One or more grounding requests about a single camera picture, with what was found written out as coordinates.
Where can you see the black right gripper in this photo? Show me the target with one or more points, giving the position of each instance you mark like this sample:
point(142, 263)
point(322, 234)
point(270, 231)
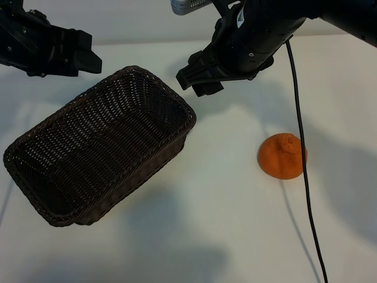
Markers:
point(256, 35)

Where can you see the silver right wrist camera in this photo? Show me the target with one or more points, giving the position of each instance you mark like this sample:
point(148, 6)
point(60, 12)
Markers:
point(188, 6)

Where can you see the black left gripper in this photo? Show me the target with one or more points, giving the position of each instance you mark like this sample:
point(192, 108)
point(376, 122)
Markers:
point(35, 47)

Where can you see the orange fruit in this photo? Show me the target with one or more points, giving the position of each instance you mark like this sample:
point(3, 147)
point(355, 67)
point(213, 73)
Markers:
point(279, 160)

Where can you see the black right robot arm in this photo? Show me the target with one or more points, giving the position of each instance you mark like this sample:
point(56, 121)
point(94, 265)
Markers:
point(347, 17)

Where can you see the dark brown wicker basket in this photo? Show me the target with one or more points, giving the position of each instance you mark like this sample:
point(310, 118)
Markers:
point(97, 147)

